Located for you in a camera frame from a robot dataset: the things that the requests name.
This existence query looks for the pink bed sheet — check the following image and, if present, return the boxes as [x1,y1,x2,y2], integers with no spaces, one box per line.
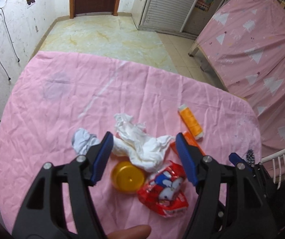
[0,50,262,239]

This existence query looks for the orange box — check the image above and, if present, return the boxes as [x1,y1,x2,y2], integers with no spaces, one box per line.
[170,131,206,160]

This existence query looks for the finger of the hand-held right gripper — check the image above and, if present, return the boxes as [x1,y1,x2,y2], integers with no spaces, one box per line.
[228,153,253,173]

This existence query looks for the white sock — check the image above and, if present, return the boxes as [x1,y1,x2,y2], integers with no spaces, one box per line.
[72,128,101,155]

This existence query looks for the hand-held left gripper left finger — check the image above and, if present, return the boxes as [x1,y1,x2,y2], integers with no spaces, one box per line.
[12,131,114,239]

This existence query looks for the orange thread spool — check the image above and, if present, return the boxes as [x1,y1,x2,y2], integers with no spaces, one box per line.
[178,105,203,140]

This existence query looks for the red snack packet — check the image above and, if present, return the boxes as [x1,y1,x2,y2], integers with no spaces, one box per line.
[137,161,189,218]

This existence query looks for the person's left hand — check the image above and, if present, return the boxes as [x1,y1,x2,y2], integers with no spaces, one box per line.
[107,225,151,239]

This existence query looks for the pink tree-print curtain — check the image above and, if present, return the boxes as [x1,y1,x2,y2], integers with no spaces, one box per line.
[197,0,285,155]

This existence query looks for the white louvered wardrobe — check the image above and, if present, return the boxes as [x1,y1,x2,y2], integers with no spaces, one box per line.
[131,0,208,34]

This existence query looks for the black wall cable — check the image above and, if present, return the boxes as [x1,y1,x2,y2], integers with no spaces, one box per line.
[0,5,21,81]

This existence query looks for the white tissue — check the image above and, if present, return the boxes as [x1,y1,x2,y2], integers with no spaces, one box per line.
[113,113,174,173]

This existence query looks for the yellow round lid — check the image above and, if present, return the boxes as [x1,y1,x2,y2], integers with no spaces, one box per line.
[111,161,146,195]

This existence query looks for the black spiky ornament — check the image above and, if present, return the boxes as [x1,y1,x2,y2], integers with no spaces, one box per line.
[246,149,257,165]

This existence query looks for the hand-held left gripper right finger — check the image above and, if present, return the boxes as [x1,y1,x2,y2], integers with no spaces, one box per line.
[175,132,280,239]

